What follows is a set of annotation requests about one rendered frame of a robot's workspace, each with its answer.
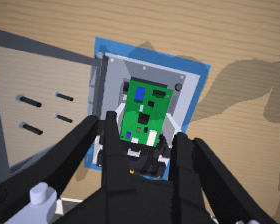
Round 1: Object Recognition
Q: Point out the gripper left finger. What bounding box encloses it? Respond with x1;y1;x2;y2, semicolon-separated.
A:
0;103;144;224

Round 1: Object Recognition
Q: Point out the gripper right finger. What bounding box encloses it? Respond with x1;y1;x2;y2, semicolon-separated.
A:
162;113;278;224

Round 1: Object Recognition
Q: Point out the green circuit board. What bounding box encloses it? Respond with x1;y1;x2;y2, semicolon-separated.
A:
120;80;174;147

